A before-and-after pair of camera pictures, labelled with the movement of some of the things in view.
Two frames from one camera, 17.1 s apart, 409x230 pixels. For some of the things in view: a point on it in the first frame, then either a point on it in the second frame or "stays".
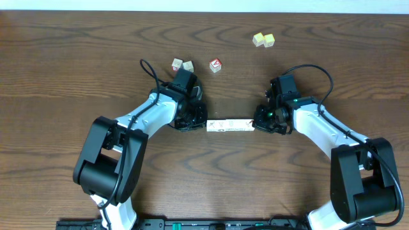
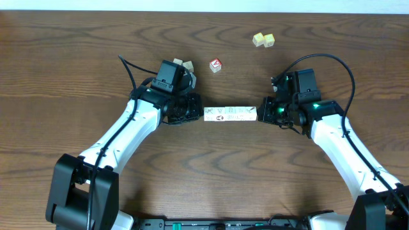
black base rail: [215, 223] stays
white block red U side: [230, 125] → [230, 113]
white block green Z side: [239, 124] → [240, 113]
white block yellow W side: [220, 125] → [220, 114]
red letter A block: [215, 64] stays
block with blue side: [246, 124] → [248, 113]
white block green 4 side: [213, 126] → [211, 114]
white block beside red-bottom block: [188, 66] stays
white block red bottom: [176, 64] stays
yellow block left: [258, 39] stays
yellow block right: [270, 40] stays
